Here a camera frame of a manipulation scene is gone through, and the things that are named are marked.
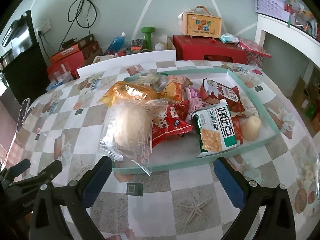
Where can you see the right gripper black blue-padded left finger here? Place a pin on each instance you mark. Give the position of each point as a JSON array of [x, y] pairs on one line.
[[48, 221]]

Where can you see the large red box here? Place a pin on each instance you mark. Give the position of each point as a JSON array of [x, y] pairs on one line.
[[202, 48]]

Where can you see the white green cracker packet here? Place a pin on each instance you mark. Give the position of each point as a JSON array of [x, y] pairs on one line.
[[215, 127]]

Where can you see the clear acrylic stand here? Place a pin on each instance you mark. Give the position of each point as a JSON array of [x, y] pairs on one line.
[[23, 111]]

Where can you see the clear bag round bun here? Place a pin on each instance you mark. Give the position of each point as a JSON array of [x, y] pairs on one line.
[[127, 133]]

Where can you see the black cabinet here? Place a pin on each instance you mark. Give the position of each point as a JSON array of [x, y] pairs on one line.
[[26, 72]]

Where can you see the red gift box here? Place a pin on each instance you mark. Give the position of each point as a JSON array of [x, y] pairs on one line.
[[76, 60]]

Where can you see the white printed snack packet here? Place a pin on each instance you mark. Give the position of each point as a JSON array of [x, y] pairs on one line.
[[156, 81]]

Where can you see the clear plastic container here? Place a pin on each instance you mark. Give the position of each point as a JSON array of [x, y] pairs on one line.
[[58, 74]]

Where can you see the orange red chips bag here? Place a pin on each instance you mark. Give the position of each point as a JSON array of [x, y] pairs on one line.
[[174, 87]]

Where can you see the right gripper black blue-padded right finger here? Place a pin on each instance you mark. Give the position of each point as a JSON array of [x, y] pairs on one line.
[[248, 196]]

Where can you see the orange flat box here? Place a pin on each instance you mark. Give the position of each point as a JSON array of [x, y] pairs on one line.
[[78, 46]]

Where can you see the tan cardboard handle box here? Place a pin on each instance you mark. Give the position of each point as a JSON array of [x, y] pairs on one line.
[[200, 23]]

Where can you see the orange bread bag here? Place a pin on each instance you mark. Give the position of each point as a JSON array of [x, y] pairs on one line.
[[122, 90]]

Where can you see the mint green white tray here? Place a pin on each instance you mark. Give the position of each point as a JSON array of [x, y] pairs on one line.
[[183, 152]]

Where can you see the red white biscuit packet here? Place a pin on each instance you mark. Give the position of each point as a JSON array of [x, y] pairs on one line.
[[212, 92]]

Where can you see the red round-biscuit snack bag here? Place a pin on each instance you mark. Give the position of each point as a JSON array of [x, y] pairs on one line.
[[170, 121]]

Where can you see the green dumbbell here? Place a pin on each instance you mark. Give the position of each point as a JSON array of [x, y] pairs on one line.
[[147, 31]]

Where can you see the blue plastic bottle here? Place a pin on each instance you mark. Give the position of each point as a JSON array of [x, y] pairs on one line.
[[116, 45]]

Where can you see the pink snack packet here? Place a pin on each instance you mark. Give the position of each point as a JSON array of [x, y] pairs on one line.
[[195, 101]]

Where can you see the red patterned snack packet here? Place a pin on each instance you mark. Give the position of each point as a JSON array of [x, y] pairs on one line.
[[237, 129]]

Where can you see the white shelf unit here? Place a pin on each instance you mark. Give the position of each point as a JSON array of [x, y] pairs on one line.
[[295, 54]]

